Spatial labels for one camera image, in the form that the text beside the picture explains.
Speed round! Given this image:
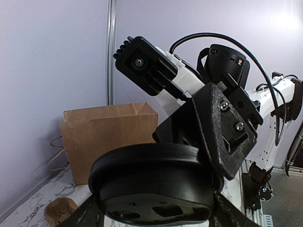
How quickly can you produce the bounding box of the cardboard cup carrier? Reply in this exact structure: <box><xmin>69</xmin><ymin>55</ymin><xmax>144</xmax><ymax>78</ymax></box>
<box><xmin>44</xmin><ymin>197</ymin><xmax>78</xmax><ymax>227</ymax></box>

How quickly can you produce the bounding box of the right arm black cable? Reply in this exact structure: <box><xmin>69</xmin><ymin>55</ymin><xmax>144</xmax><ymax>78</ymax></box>
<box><xmin>169</xmin><ymin>33</ymin><xmax>294</xmax><ymax>147</ymax></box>

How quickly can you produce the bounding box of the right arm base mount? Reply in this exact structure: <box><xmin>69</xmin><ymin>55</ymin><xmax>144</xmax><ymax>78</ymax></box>
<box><xmin>241</xmin><ymin>162</ymin><xmax>273</xmax><ymax>211</ymax></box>

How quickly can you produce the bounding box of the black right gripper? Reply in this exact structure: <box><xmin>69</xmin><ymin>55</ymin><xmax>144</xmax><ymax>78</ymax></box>
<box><xmin>152</xmin><ymin>44</ymin><xmax>263</xmax><ymax>180</ymax></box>

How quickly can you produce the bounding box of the right aluminium corner post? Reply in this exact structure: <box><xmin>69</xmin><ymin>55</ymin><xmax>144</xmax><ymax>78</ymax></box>
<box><xmin>106</xmin><ymin>0</ymin><xmax>117</xmax><ymax>105</ymax></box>

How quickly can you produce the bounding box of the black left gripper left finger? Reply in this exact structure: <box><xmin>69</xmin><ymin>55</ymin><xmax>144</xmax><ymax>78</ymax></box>
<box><xmin>58</xmin><ymin>193</ymin><xmax>104</xmax><ymax>227</ymax></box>

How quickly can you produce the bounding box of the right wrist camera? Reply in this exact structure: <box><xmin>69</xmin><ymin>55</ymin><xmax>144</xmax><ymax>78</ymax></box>
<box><xmin>113</xmin><ymin>36</ymin><xmax>205</xmax><ymax>115</ymax></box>

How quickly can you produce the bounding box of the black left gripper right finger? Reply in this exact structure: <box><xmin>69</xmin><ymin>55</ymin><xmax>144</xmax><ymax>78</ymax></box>
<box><xmin>208</xmin><ymin>192</ymin><xmax>258</xmax><ymax>227</ymax></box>

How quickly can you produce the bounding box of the brown paper bag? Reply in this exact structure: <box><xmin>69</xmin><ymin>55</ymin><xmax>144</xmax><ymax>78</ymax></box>
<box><xmin>59</xmin><ymin>102</ymin><xmax>158</xmax><ymax>185</ymax></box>

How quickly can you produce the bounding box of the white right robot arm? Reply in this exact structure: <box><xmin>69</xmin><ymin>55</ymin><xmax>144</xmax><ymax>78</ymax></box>
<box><xmin>153</xmin><ymin>44</ymin><xmax>303</xmax><ymax>180</ymax></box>

